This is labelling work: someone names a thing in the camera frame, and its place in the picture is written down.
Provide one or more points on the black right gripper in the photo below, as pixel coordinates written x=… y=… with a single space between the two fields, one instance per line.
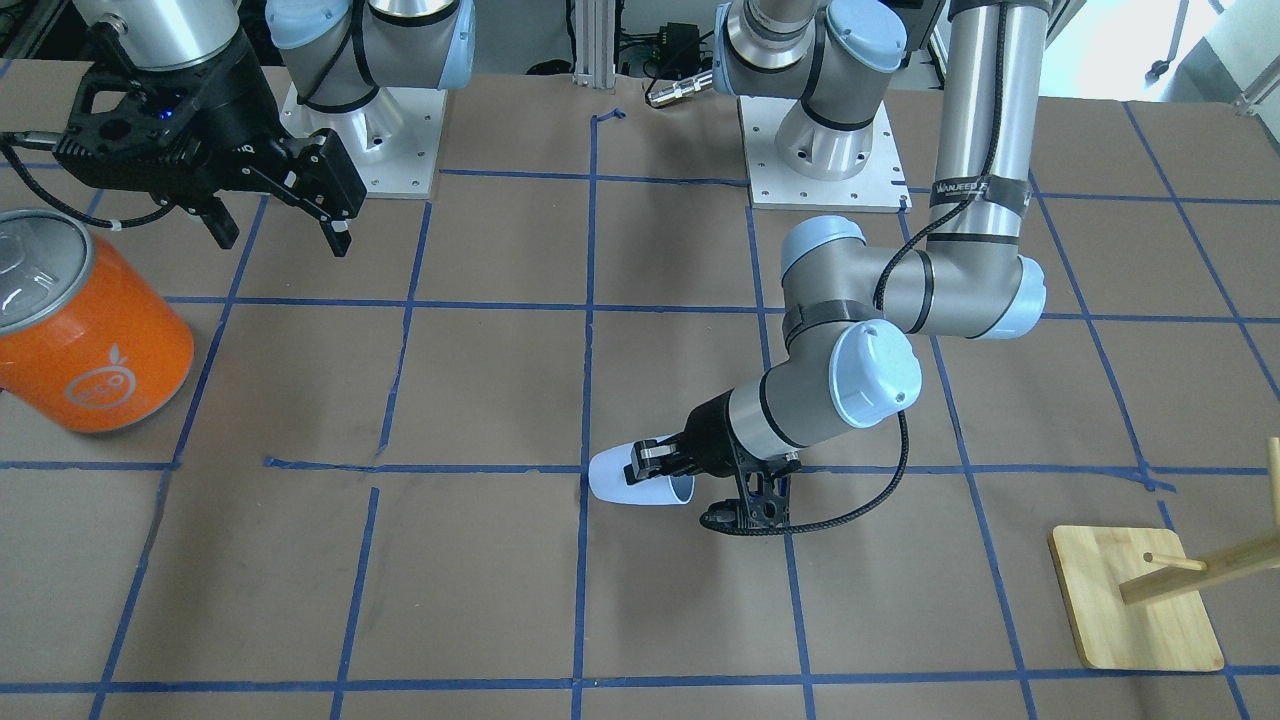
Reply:
x=226 y=126

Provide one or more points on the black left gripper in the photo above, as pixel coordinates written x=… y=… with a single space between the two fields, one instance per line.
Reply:
x=711 y=431

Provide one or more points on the light blue plastic cup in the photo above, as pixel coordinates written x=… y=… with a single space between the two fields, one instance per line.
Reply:
x=613 y=478

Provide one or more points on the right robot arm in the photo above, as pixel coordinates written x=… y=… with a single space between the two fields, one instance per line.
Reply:
x=339 y=53

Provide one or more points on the orange cylindrical container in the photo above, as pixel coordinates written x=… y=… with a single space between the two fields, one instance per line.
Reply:
x=85 y=341

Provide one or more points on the silver metal connector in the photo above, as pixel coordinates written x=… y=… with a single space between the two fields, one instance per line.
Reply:
x=680 y=90

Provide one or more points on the wooden mug tree stand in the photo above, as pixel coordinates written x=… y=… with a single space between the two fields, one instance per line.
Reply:
x=1133 y=595

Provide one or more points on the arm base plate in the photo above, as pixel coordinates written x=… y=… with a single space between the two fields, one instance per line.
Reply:
x=393 y=141
x=795 y=163

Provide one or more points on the aluminium frame post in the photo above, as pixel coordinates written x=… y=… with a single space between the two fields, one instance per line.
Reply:
x=594 y=26

